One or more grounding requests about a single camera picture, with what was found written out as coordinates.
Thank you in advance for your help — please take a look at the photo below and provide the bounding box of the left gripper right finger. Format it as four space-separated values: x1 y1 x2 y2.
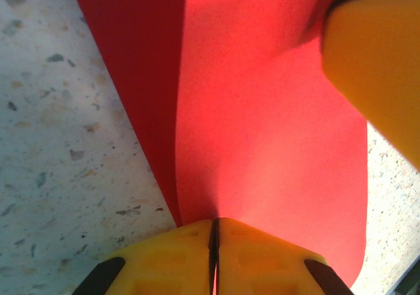
215 217 354 295

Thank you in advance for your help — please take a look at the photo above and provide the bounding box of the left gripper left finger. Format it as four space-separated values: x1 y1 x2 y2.
72 218 213 295

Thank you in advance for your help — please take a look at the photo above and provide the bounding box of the red square cloth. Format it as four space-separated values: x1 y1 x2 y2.
67 0 369 289

